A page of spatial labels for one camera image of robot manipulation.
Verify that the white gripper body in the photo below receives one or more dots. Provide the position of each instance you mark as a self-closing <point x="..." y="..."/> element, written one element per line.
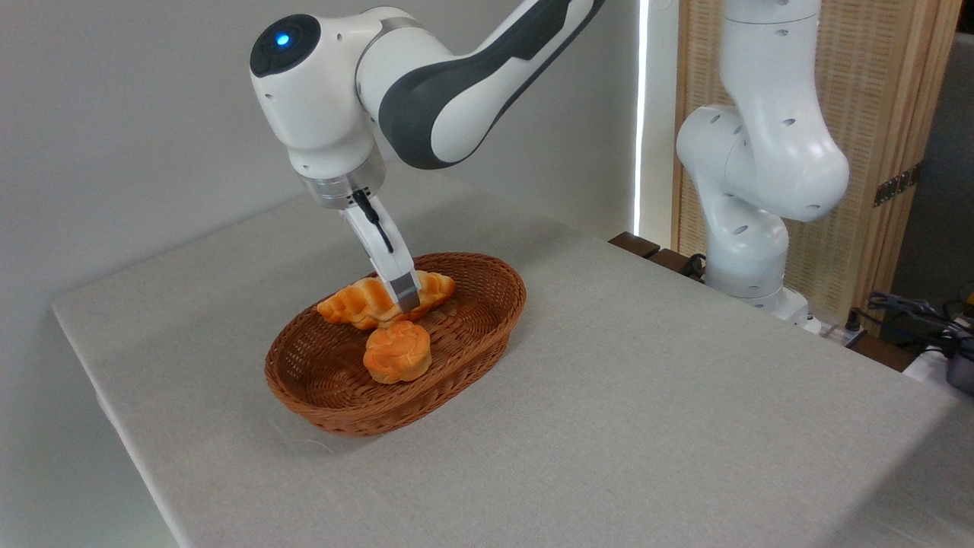
<point x="384" y="247"/>

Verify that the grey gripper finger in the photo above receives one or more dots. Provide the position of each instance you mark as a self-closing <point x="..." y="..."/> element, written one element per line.
<point x="407" y="293"/>

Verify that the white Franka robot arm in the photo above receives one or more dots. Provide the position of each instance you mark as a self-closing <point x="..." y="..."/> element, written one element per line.
<point x="426" y="84"/>

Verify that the long orange croissant bread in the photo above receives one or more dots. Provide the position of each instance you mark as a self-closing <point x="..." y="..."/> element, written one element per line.
<point x="358" y="304"/>

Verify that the round orange knotted bread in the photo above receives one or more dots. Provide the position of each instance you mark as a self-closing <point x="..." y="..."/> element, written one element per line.
<point x="397" y="356"/>

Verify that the brown wicker basket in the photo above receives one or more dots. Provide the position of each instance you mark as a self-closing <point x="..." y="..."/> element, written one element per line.
<point x="335" y="380"/>

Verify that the grey tablecloth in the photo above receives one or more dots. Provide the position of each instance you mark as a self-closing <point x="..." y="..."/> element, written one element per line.
<point x="647" y="426"/>

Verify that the white power strip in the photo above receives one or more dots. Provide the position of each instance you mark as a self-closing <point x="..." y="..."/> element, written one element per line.
<point x="837" y="332"/>

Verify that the dark metal screen hinge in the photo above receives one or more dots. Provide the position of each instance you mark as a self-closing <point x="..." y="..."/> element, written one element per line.
<point x="898" y="184"/>

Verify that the bamboo folding screen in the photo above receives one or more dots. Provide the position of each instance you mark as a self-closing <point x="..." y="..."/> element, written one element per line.
<point x="883" y="76"/>

